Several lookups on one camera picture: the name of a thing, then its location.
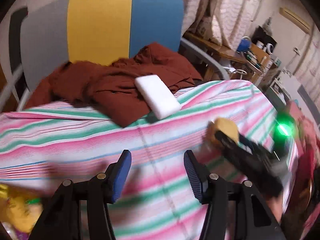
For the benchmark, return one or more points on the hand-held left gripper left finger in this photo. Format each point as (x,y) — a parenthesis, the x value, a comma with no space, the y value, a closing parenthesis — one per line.
(122,177)

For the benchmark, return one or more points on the gold metal tin box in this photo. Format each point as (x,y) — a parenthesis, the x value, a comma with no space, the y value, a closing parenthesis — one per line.
(15,215)

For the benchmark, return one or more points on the wall air conditioner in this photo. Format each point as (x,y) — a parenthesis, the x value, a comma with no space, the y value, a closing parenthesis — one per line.
(295,18)

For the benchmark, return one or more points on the pale patterned curtain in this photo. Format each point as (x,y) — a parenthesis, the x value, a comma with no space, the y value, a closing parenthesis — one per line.
(220,7)

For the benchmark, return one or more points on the wooden side desk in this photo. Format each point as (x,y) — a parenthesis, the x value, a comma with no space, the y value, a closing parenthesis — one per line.
(220,51)

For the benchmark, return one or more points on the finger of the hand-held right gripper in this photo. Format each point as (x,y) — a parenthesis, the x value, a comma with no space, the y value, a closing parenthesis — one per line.
(250,145)
(228,143)

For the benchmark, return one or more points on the dark red garment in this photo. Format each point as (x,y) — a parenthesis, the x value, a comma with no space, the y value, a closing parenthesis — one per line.
(107,85)

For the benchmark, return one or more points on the grey yellow blue chair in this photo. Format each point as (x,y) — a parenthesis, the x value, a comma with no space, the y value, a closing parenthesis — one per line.
(100,25)

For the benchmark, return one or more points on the tan sponge block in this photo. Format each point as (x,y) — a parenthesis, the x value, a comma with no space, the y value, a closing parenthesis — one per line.
(226,126)

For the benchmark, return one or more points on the white power bank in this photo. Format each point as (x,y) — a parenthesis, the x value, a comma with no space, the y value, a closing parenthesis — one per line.
(157,96)

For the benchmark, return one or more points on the black bag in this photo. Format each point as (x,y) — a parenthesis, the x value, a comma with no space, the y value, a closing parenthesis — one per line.
(262,37)

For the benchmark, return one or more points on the blue round object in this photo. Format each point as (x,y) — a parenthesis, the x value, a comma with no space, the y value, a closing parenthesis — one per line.
(243,45)

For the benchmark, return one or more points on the cardboard box behind curtain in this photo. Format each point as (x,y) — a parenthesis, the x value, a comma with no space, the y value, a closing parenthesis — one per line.
(205,27)

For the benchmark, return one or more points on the person's red patterned clothing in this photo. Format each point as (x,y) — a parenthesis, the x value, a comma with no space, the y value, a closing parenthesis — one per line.
(307,160)

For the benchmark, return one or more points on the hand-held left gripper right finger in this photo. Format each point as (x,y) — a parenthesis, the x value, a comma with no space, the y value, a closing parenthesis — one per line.
(193,177)

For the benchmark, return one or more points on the pink green striped tablecloth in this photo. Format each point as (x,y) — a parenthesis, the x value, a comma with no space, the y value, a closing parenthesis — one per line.
(75,140)

